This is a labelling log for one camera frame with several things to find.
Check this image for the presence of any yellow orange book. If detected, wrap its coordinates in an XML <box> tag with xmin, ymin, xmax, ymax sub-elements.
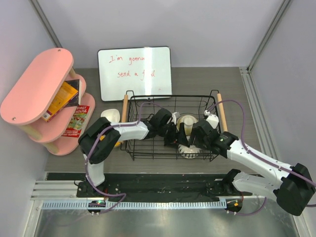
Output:
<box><xmin>41</xmin><ymin>81</ymin><xmax>79</xmax><ymax>122</ymax></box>

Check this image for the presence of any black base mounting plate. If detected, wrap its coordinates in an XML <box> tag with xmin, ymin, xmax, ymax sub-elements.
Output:
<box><xmin>77</xmin><ymin>173</ymin><xmax>251</xmax><ymax>199</ymax></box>

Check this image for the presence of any green square bowl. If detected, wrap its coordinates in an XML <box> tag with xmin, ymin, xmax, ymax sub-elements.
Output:
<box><xmin>100</xmin><ymin>109</ymin><xmax>120</xmax><ymax>123</ymax></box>

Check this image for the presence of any white striped bowl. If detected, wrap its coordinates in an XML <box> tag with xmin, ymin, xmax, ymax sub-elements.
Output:
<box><xmin>178</xmin><ymin>144</ymin><xmax>201</xmax><ymax>159</ymax></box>

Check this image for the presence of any black wire dish rack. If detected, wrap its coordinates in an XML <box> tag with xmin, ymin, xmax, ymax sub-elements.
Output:
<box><xmin>120</xmin><ymin>90</ymin><xmax>219</xmax><ymax>161</ymax></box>

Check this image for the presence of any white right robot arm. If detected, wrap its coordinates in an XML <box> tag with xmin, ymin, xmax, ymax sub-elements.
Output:
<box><xmin>189</xmin><ymin>120</ymin><xmax>316</xmax><ymax>216</ymax></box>

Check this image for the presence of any red storey house book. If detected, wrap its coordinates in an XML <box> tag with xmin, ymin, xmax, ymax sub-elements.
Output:
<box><xmin>62</xmin><ymin>105</ymin><xmax>90</xmax><ymax>138</ymax></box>

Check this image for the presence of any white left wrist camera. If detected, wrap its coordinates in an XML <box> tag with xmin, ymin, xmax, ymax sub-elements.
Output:
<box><xmin>171</xmin><ymin>112</ymin><xmax>180</xmax><ymax>124</ymax></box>

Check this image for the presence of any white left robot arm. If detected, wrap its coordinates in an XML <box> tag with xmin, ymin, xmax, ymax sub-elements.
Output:
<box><xmin>79</xmin><ymin>108</ymin><xmax>189</xmax><ymax>197</ymax></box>

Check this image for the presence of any dark purple book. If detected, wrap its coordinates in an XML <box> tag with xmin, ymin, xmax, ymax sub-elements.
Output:
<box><xmin>64</xmin><ymin>79</ymin><xmax>82</xmax><ymax>108</ymax></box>

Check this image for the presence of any white slotted cable duct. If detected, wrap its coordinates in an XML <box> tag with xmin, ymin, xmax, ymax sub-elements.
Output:
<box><xmin>42</xmin><ymin>199</ymin><xmax>227</xmax><ymax>210</ymax></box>

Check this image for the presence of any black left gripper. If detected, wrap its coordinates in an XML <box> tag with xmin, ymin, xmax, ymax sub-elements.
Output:
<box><xmin>158</xmin><ymin>123</ymin><xmax>190</xmax><ymax>150</ymax></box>

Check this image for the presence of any yellow dotted white bowl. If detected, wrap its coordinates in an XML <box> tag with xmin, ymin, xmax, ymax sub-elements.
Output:
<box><xmin>176</xmin><ymin>115</ymin><xmax>198</xmax><ymax>138</ymax></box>

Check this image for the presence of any pink three-tier shelf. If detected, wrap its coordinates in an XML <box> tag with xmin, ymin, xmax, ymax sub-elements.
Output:
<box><xmin>0</xmin><ymin>48</ymin><xmax>95</xmax><ymax>156</ymax></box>

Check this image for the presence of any whiteboard with red writing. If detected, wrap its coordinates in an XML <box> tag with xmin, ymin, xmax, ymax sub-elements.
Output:
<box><xmin>97</xmin><ymin>46</ymin><xmax>172</xmax><ymax>102</ymax></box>

